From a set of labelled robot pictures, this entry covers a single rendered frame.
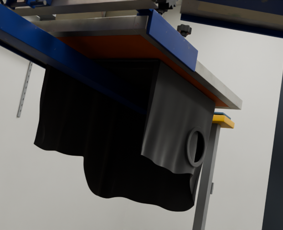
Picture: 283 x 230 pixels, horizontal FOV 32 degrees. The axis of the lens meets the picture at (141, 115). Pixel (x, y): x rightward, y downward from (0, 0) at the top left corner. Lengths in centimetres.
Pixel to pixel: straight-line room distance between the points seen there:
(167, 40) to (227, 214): 394
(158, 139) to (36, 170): 294
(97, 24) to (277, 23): 50
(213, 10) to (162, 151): 60
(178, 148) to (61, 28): 56
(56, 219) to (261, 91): 245
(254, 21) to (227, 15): 6
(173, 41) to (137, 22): 15
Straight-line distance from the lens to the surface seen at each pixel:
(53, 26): 148
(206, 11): 113
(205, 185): 212
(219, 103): 191
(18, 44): 135
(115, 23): 135
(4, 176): 415
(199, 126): 178
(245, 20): 115
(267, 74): 537
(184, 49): 147
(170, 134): 160
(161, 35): 134
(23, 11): 149
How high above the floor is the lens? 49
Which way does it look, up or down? 11 degrees up
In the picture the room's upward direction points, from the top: 11 degrees clockwise
